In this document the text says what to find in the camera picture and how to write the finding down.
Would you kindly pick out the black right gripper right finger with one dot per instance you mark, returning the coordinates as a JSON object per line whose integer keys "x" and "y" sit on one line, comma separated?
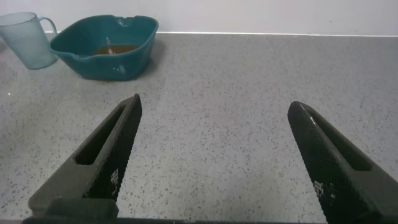
{"x": 339, "y": 174}

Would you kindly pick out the brown liquid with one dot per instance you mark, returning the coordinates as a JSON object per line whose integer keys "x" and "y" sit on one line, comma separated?
{"x": 116, "y": 49}

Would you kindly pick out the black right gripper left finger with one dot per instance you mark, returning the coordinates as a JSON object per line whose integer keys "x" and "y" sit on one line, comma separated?
{"x": 93, "y": 174}

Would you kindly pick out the teal plastic basin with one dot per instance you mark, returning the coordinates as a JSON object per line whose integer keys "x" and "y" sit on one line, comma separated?
{"x": 102, "y": 67}

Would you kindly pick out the clear plastic measuring jug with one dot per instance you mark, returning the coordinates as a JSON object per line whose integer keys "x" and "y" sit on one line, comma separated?
{"x": 28, "y": 43}

